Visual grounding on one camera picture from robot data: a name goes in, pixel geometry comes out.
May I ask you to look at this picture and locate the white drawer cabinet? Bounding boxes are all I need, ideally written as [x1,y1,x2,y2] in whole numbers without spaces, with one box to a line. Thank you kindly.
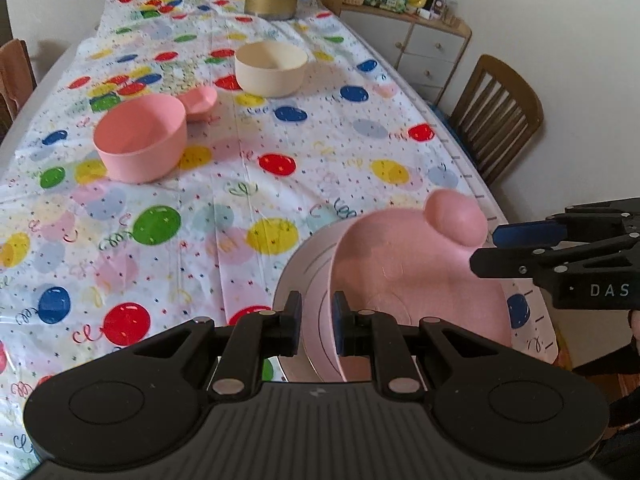
[320,0,472,111]

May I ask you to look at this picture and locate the pink bowl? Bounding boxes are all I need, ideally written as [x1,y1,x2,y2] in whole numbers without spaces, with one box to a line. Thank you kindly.
[93,94,189,184]

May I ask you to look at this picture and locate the wooden slatted chair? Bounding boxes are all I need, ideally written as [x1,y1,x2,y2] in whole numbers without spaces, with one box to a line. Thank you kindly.
[0,39,38,133]
[446,54,545,187]

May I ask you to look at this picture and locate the cream bowl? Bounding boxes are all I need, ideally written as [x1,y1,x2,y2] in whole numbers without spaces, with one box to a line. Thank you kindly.
[234,41,309,98]

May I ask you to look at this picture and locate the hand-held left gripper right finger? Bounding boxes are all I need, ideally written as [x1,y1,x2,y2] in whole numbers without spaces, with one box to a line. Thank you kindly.
[332,290,502,398]

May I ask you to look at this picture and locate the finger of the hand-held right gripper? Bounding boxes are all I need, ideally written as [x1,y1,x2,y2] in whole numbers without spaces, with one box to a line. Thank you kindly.
[492,199,640,249]
[470,232,640,279]

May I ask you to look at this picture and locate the pink bear-shaped plate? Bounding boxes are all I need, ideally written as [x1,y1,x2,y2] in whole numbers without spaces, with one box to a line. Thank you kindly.
[330,191,513,382]

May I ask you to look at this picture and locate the balloon print tablecloth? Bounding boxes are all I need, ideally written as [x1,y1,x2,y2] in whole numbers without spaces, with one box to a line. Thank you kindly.
[0,0,511,468]

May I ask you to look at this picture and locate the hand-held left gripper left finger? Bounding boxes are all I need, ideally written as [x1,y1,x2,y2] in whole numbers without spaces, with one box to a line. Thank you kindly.
[126,290,304,403]

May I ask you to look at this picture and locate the white tick-marked table cover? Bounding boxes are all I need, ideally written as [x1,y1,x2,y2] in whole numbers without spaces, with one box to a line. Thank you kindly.
[0,7,561,366]

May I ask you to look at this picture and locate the small pink heart dish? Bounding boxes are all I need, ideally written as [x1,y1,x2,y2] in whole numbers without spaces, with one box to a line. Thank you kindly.
[181,85,219,122]

